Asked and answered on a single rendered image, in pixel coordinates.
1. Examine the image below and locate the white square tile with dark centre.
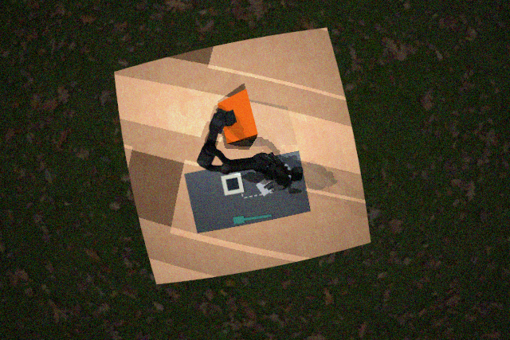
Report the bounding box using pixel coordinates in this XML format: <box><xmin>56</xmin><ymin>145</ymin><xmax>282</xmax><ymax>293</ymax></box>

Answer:
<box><xmin>221</xmin><ymin>173</ymin><xmax>244</xmax><ymax>195</ymax></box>

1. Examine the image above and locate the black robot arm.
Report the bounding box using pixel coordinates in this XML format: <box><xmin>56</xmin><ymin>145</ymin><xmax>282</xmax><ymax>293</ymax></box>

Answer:
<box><xmin>197</xmin><ymin>108</ymin><xmax>290</xmax><ymax>190</ymax></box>

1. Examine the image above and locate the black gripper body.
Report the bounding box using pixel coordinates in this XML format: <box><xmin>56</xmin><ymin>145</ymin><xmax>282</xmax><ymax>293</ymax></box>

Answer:
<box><xmin>264</xmin><ymin>162</ymin><xmax>303</xmax><ymax>181</ymax></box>

